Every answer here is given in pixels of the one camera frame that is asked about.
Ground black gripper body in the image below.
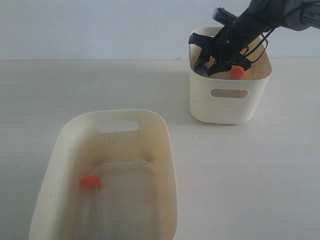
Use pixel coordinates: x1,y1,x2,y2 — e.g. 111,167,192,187
209,14,265,62

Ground blue-capped clear tube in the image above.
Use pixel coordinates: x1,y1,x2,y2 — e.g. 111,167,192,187
194,64,208,77

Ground orange-capped clear tube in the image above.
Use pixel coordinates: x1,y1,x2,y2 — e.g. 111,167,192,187
78,175,100,240

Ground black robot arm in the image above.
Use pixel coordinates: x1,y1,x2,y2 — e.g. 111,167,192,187
188,0,320,76

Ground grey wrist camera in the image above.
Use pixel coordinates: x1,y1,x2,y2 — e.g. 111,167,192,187
211,7,238,26

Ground black cable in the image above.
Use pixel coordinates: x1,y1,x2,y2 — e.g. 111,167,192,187
239,27,272,63

